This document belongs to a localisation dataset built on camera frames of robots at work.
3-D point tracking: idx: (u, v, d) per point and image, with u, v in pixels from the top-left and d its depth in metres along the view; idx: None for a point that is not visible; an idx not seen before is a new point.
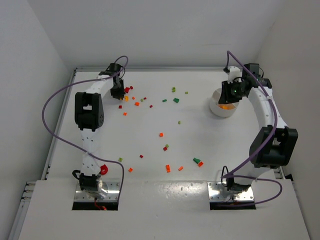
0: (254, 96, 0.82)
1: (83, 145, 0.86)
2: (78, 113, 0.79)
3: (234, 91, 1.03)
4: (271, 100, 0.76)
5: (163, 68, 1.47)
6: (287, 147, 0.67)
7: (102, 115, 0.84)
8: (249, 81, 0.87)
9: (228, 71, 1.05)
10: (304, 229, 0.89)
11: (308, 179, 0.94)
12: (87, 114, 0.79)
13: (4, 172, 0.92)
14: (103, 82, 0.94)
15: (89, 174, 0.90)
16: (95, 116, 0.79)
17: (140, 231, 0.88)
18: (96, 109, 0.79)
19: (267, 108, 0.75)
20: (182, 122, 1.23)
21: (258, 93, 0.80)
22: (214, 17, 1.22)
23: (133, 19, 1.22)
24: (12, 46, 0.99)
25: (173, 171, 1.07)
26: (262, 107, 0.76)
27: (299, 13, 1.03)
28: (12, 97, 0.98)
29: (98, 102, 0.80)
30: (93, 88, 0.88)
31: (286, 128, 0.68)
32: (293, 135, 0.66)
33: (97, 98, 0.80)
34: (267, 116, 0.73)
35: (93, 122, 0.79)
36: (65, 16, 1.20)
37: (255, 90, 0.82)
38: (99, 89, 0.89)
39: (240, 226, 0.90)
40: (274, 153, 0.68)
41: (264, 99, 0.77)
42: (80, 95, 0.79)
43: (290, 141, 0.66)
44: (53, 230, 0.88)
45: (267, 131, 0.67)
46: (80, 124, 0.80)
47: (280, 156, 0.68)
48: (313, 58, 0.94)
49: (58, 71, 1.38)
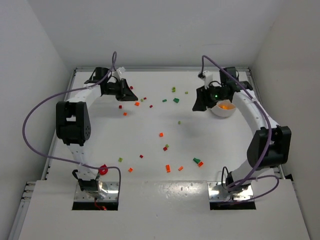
0: (239, 101, 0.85)
1: (76, 157, 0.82)
2: (60, 125, 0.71)
3: (215, 95, 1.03)
4: (256, 101, 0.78)
5: (163, 68, 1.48)
6: (284, 146, 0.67)
7: (88, 126, 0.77)
8: (229, 87, 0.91)
9: (203, 76, 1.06)
10: (304, 229, 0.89)
11: (308, 179, 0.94)
12: (70, 125, 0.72)
13: (4, 172, 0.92)
14: (89, 90, 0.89)
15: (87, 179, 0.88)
16: (81, 127, 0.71)
17: (141, 231, 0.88)
18: (81, 120, 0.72)
19: (255, 111, 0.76)
20: (182, 122, 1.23)
21: (243, 97, 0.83)
22: (214, 17, 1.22)
23: (133, 19, 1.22)
24: (12, 46, 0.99)
25: (173, 171, 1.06)
26: (250, 110, 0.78)
27: (300, 13, 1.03)
28: (12, 97, 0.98)
29: (84, 113, 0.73)
30: (78, 97, 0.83)
31: (278, 127, 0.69)
32: (286, 133, 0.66)
33: (81, 108, 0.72)
34: (257, 118, 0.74)
35: (78, 134, 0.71)
36: (65, 16, 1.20)
37: (239, 95, 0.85)
38: (84, 97, 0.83)
39: (240, 226, 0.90)
40: (273, 153, 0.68)
41: (249, 102, 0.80)
42: (62, 104, 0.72)
43: (285, 139, 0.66)
44: (53, 230, 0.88)
45: (262, 133, 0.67)
46: (63, 137, 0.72)
47: (279, 155, 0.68)
48: (313, 57, 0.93)
49: (58, 71, 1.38)
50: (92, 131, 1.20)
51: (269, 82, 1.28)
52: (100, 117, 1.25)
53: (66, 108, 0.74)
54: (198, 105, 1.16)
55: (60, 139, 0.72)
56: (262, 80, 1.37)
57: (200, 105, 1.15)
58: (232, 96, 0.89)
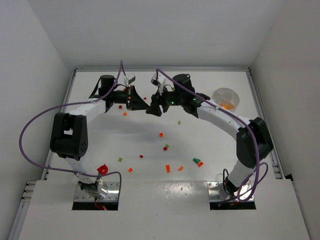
0: (204, 113, 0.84)
1: (74, 167, 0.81)
2: (56, 136, 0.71)
3: (171, 102, 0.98)
4: (220, 107, 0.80)
5: (163, 68, 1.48)
6: (265, 134, 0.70)
7: (86, 142, 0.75)
8: (191, 105, 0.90)
9: (158, 84, 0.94)
10: (304, 229, 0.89)
11: (308, 179, 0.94)
12: (66, 139, 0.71)
13: (4, 172, 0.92)
14: (93, 104, 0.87)
15: (87, 182, 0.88)
16: (76, 142, 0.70)
17: (140, 231, 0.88)
18: (78, 135, 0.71)
19: (224, 116, 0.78)
20: (182, 122, 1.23)
21: (206, 108, 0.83)
22: (213, 17, 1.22)
23: (133, 19, 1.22)
24: (12, 46, 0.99)
25: (173, 171, 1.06)
26: (221, 118, 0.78)
27: (300, 13, 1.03)
28: (11, 97, 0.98)
29: (81, 127, 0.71)
30: (79, 110, 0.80)
31: (252, 121, 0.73)
32: (261, 123, 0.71)
33: (79, 122, 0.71)
34: (230, 122, 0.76)
35: (72, 149, 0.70)
36: (65, 16, 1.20)
37: (202, 107, 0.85)
38: (86, 111, 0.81)
39: (240, 226, 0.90)
40: (261, 145, 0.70)
41: (215, 111, 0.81)
42: (60, 115, 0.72)
43: (262, 128, 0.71)
44: (54, 230, 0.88)
45: (243, 134, 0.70)
46: (57, 151, 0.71)
47: (266, 144, 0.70)
48: (313, 58, 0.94)
49: (57, 71, 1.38)
50: (92, 131, 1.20)
51: (269, 82, 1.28)
52: (100, 117, 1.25)
53: (65, 119, 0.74)
54: (153, 109, 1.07)
55: (54, 151, 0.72)
56: (262, 79, 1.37)
57: (156, 111, 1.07)
58: (197, 112, 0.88)
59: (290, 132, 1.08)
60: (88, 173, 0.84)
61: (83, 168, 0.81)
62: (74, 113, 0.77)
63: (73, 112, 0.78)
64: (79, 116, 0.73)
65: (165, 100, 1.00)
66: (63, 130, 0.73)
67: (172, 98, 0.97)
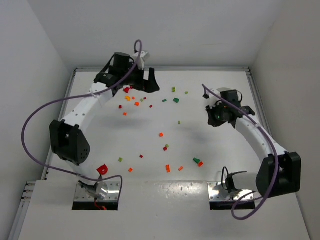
0: (241, 126, 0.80)
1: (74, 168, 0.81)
2: (55, 145, 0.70)
3: (217, 116, 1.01)
4: (260, 127, 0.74)
5: (163, 68, 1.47)
6: (295, 173, 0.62)
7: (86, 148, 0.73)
8: (232, 113, 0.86)
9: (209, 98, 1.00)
10: (304, 229, 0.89)
11: (308, 180, 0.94)
12: (65, 147, 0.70)
13: (4, 172, 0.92)
14: (93, 101, 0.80)
15: (87, 183, 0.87)
16: (75, 153, 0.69)
17: (140, 231, 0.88)
18: (74, 147, 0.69)
19: (260, 137, 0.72)
20: (182, 122, 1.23)
21: (246, 122, 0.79)
22: (213, 17, 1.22)
23: (133, 18, 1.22)
24: (12, 47, 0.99)
25: (173, 171, 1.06)
26: (256, 136, 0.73)
27: (300, 13, 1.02)
28: (11, 97, 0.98)
29: (77, 140, 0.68)
30: (76, 113, 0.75)
31: (286, 154, 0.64)
32: (296, 159, 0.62)
33: (75, 136, 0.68)
34: (264, 145, 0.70)
35: (72, 158, 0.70)
36: (65, 16, 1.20)
37: (242, 120, 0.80)
38: (83, 115, 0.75)
39: (240, 226, 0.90)
40: (283, 181, 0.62)
41: (253, 128, 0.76)
42: (56, 125, 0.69)
43: (295, 166, 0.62)
44: (54, 230, 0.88)
45: (270, 162, 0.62)
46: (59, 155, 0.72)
47: (291, 183, 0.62)
48: (313, 58, 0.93)
49: (57, 71, 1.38)
50: (92, 132, 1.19)
51: (269, 82, 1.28)
52: (100, 117, 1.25)
53: (62, 129, 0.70)
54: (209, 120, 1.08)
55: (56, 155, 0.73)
56: (262, 79, 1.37)
57: (211, 121, 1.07)
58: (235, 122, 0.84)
59: (291, 132, 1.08)
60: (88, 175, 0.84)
61: (84, 169, 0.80)
62: (70, 121, 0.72)
63: (69, 119, 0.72)
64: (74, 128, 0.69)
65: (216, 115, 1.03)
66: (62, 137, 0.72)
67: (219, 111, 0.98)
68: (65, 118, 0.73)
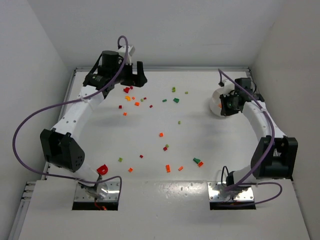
0: (248, 110, 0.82)
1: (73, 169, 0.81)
2: (48, 154, 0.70)
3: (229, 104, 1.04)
4: (265, 112, 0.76)
5: (163, 68, 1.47)
6: (289, 158, 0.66)
7: (80, 154, 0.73)
8: (241, 97, 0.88)
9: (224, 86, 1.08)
10: (304, 229, 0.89)
11: (308, 179, 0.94)
12: (59, 156, 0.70)
13: (4, 172, 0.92)
14: (83, 106, 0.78)
15: (87, 184, 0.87)
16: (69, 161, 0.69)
17: (140, 231, 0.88)
18: (68, 156, 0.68)
19: (263, 120, 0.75)
20: (182, 122, 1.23)
21: (253, 106, 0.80)
22: (213, 17, 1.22)
23: (133, 18, 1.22)
24: (12, 47, 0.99)
25: (173, 171, 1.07)
26: (259, 120, 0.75)
27: (300, 13, 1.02)
28: (11, 97, 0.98)
29: (69, 150, 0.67)
30: (67, 121, 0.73)
31: (285, 138, 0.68)
32: (293, 144, 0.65)
33: (66, 145, 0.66)
34: (264, 127, 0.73)
35: (67, 165, 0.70)
36: (65, 16, 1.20)
37: (249, 104, 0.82)
38: (74, 122, 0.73)
39: (240, 226, 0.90)
40: (277, 165, 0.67)
41: (258, 112, 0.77)
42: (46, 135, 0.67)
43: (290, 151, 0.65)
44: (54, 229, 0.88)
45: (266, 141, 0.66)
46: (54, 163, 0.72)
47: (284, 167, 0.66)
48: (313, 58, 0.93)
49: (57, 71, 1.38)
50: (92, 131, 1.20)
51: (269, 82, 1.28)
52: (100, 116, 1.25)
53: (53, 137, 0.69)
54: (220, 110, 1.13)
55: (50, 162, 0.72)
56: (262, 79, 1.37)
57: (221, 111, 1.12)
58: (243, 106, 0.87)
59: (291, 132, 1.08)
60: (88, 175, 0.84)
61: (83, 170, 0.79)
62: (61, 129, 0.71)
63: (59, 128, 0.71)
64: (66, 138, 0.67)
65: (227, 103, 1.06)
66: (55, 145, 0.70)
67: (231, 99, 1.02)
68: (55, 127, 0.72)
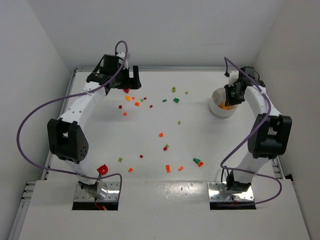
0: (249, 94, 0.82)
1: (74, 168, 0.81)
2: (54, 144, 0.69)
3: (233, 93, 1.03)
4: (264, 94, 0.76)
5: (163, 68, 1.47)
6: (284, 134, 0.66)
7: (84, 145, 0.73)
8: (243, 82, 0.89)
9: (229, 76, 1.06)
10: (304, 229, 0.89)
11: (308, 179, 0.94)
12: (64, 145, 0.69)
13: (4, 172, 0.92)
14: (88, 98, 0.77)
15: (87, 183, 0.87)
16: (74, 150, 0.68)
17: (140, 230, 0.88)
18: (74, 144, 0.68)
19: (261, 100, 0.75)
20: (182, 122, 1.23)
21: (252, 90, 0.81)
22: (213, 17, 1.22)
23: (133, 19, 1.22)
24: (12, 46, 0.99)
25: (173, 171, 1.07)
26: (258, 100, 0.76)
27: (300, 13, 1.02)
28: (11, 96, 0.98)
29: (75, 137, 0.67)
30: (73, 111, 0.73)
31: (280, 116, 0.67)
32: (287, 121, 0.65)
33: (73, 133, 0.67)
34: (262, 106, 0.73)
35: (71, 156, 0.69)
36: (65, 16, 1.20)
37: (250, 88, 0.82)
38: (80, 112, 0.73)
39: (240, 226, 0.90)
40: (272, 142, 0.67)
41: (258, 94, 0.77)
42: (53, 123, 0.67)
43: (284, 129, 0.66)
44: (54, 229, 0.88)
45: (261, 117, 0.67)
46: (57, 154, 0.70)
47: (278, 144, 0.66)
48: (313, 58, 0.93)
49: (57, 71, 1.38)
50: (92, 131, 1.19)
51: (269, 82, 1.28)
52: (100, 116, 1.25)
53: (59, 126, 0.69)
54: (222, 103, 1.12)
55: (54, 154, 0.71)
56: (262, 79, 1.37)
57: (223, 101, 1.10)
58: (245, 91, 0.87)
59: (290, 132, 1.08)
60: (88, 174, 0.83)
61: (83, 169, 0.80)
62: (67, 119, 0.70)
63: (66, 118, 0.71)
64: (73, 125, 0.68)
65: (230, 92, 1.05)
66: (61, 134, 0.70)
67: (234, 88, 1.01)
68: (62, 117, 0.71)
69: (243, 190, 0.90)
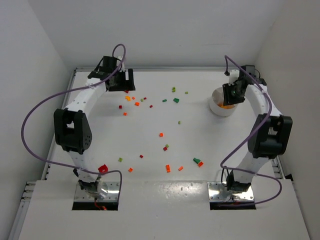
0: (249, 93, 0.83)
1: (75, 162, 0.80)
2: (59, 134, 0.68)
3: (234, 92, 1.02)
4: (266, 93, 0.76)
5: (163, 68, 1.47)
6: (285, 134, 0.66)
7: (89, 135, 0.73)
8: (245, 81, 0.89)
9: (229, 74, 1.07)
10: (304, 229, 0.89)
11: (308, 179, 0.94)
12: (70, 135, 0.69)
13: (4, 172, 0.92)
14: (91, 91, 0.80)
15: (87, 181, 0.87)
16: (80, 138, 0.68)
17: (140, 231, 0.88)
18: (79, 132, 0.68)
19: (262, 100, 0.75)
20: (182, 122, 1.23)
21: (254, 89, 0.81)
22: (214, 17, 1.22)
23: (133, 19, 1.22)
24: (12, 47, 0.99)
25: (173, 171, 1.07)
26: (259, 100, 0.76)
27: (300, 13, 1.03)
28: (12, 96, 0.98)
29: (81, 124, 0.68)
30: (77, 102, 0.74)
31: (281, 116, 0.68)
32: (287, 122, 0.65)
33: (79, 120, 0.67)
34: (263, 106, 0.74)
35: (77, 144, 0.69)
36: (66, 16, 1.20)
37: (250, 86, 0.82)
38: (85, 103, 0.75)
39: (240, 226, 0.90)
40: (272, 142, 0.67)
41: (259, 94, 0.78)
42: (59, 113, 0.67)
43: (284, 129, 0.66)
44: (54, 229, 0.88)
45: (261, 118, 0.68)
46: (62, 144, 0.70)
47: (277, 145, 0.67)
48: (313, 58, 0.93)
49: (57, 71, 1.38)
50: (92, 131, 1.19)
51: (269, 82, 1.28)
52: (100, 116, 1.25)
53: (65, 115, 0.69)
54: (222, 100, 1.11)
55: (58, 144, 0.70)
56: None
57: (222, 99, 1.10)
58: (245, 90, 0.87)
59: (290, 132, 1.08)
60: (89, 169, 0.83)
61: (85, 163, 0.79)
62: (72, 109, 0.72)
63: (72, 108, 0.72)
64: (78, 113, 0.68)
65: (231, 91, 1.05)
66: (66, 125, 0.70)
67: (235, 86, 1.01)
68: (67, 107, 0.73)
69: (243, 190, 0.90)
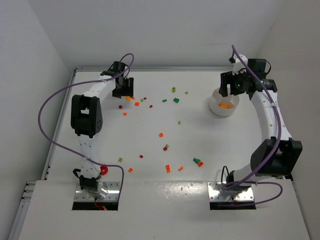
0: (257, 101, 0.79)
1: (82, 150, 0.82)
2: (74, 117, 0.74)
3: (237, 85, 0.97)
4: (275, 107, 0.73)
5: (163, 68, 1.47)
6: (292, 159, 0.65)
7: (100, 120, 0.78)
8: (252, 83, 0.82)
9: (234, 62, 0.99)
10: (304, 229, 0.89)
11: (309, 179, 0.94)
12: (84, 119, 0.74)
13: (4, 172, 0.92)
14: (104, 84, 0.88)
15: (88, 177, 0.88)
16: (92, 121, 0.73)
17: (140, 231, 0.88)
18: (93, 115, 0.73)
19: (271, 116, 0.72)
20: (182, 122, 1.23)
21: (262, 98, 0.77)
22: (214, 17, 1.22)
23: (133, 19, 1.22)
24: (12, 47, 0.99)
25: (173, 171, 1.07)
26: (267, 115, 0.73)
27: (300, 13, 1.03)
28: (11, 96, 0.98)
29: (96, 108, 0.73)
30: (92, 91, 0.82)
31: (290, 140, 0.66)
32: (296, 148, 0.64)
33: (94, 103, 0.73)
34: (271, 125, 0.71)
35: (89, 127, 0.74)
36: (66, 16, 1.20)
37: (259, 94, 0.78)
38: (99, 92, 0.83)
39: (240, 226, 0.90)
40: (277, 164, 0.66)
41: (268, 106, 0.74)
42: (77, 97, 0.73)
43: (292, 154, 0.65)
44: (54, 229, 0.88)
45: (270, 143, 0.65)
46: (76, 127, 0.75)
47: (283, 167, 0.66)
48: (313, 58, 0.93)
49: (57, 72, 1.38)
50: None
51: None
52: None
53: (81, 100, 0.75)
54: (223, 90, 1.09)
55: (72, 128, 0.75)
56: None
57: (222, 91, 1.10)
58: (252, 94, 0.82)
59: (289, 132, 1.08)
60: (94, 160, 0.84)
61: (91, 152, 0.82)
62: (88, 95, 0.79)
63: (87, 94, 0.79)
64: (93, 98, 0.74)
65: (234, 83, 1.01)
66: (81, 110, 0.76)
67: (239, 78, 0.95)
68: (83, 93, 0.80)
69: (243, 190, 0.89)
